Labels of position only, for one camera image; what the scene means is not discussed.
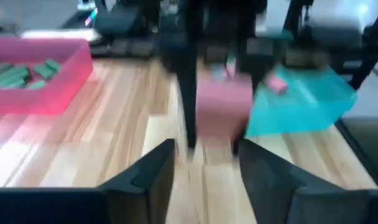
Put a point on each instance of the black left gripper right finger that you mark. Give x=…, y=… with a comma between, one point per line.
x=301, y=205

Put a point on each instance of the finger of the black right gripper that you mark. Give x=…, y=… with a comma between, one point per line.
x=255, y=73
x=189, y=102

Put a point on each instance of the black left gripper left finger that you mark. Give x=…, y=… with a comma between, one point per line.
x=83, y=208

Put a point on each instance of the pink rectangular block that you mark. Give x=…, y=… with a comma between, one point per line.
x=223, y=105
x=277, y=84

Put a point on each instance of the green plastic bin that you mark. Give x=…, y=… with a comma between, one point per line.
x=301, y=105

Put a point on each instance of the dark metal stand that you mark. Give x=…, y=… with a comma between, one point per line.
x=329, y=37

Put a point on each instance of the pink plastic bin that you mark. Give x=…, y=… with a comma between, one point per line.
x=52, y=99

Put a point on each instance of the black diagonal frame strut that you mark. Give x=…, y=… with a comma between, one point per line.
x=367, y=53

